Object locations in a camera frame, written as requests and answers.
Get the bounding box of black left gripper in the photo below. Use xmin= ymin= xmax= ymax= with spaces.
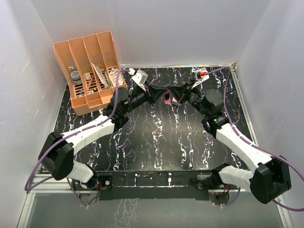
xmin=123 ymin=82 xmax=168 ymax=115

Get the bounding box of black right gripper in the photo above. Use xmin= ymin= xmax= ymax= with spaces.
xmin=168 ymin=79 xmax=209 ymax=118

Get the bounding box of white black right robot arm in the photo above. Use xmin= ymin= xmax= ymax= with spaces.
xmin=186 ymin=88 xmax=292 ymax=204

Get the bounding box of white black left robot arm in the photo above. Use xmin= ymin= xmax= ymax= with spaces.
xmin=38 ymin=83 xmax=168 ymax=190

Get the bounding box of small white red box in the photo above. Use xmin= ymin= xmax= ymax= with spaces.
xmin=171 ymin=98 xmax=181 ymax=107

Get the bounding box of white labelled packet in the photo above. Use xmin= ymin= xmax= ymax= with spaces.
xmin=109 ymin=67 xmax=124 ymax=86

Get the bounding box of white striped card packet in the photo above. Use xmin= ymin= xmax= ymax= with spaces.
xmin=92 ymin=63 xmax=108 ymax=88

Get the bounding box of small beige box in organizer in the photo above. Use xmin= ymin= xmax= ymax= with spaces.
xmin=84 ymin=72 xmax=94 ymax=81

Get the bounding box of orange plastic file organizer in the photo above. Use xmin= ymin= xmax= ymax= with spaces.
xmin=54 ymin=31 xmax=120 ymax=116

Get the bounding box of grey round tin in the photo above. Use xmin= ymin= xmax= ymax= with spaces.
xmin=70 ymin=70 xmax=82 ymax=85

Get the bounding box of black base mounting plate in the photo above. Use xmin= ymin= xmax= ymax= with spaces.
xmin=71 ymin=170 xmax=240 ymax=202

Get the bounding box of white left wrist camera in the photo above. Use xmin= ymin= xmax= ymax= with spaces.
xmin=129 ymin=68 xmax=148 ymax=92

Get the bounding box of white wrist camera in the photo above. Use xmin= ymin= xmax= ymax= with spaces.
xmin=192 ymin=67 xmax=209 ymax=88
xmin=129 ymin=68 xmax=148 ymax=92

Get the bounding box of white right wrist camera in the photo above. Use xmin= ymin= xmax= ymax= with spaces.
xmin=192 ymin=67 xmax=209 ymax=88

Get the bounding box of aluminium frame rail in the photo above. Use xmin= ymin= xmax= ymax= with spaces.
xmin=18 ymin=181 xmax=293 ymax=228

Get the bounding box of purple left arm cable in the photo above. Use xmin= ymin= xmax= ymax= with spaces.
xmin=25 ymin=68 xmax=133 ymax=208

